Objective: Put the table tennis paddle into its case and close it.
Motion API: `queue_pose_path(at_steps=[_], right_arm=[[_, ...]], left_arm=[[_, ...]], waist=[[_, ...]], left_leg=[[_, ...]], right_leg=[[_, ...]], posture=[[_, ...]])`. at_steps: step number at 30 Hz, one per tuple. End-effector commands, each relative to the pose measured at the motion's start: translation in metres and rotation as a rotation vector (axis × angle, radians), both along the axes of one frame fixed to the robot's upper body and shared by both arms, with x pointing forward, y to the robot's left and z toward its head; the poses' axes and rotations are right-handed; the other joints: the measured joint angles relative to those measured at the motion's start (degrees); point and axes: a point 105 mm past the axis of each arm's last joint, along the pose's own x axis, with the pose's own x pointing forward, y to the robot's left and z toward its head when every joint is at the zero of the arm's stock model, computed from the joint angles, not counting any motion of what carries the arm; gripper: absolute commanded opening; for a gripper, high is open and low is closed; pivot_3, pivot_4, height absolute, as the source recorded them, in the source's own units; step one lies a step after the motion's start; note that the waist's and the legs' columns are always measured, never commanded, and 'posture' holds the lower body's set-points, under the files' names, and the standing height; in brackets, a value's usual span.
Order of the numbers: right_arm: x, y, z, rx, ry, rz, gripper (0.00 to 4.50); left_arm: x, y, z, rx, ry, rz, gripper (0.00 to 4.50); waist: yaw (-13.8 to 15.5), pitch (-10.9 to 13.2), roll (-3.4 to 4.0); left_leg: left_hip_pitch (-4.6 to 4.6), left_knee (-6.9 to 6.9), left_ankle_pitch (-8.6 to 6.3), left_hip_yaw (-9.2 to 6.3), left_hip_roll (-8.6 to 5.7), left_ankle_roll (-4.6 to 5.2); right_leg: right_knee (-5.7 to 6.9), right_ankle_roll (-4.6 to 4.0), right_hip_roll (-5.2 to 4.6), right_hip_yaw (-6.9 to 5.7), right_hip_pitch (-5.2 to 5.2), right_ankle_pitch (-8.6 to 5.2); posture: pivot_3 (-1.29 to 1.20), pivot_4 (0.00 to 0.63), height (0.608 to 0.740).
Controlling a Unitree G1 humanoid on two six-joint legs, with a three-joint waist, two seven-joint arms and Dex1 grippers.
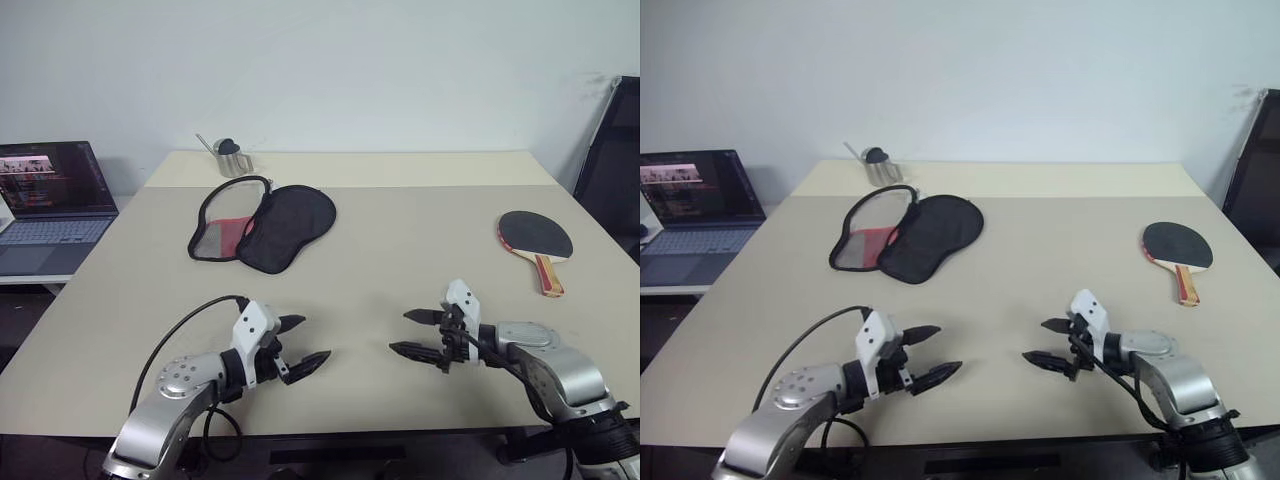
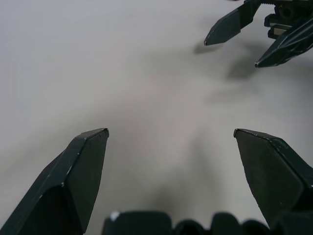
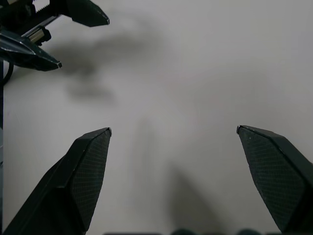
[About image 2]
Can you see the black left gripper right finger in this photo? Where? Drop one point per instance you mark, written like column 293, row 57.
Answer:
column 274, row 176

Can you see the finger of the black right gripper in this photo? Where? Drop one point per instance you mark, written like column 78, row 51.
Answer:
column 227, row 27
column 288, row 49

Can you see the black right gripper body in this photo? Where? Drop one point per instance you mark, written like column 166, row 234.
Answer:
column 286, row 12

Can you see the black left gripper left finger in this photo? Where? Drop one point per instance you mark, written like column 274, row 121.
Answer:
column 61, row 191

